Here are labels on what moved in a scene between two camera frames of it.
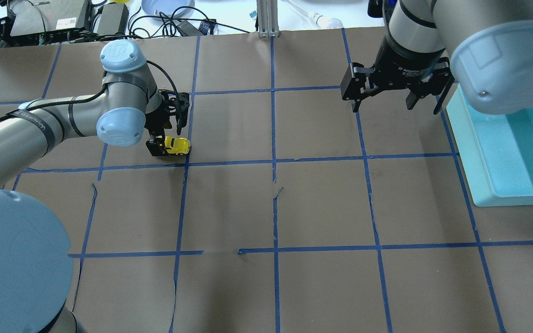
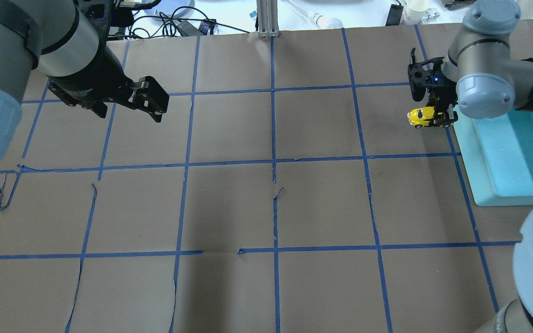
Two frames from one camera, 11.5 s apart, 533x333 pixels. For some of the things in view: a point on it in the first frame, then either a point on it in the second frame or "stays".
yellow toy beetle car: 177,145 to 421,117
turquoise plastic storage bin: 509,159 stays
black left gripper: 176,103 to 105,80
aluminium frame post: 268,18 stays
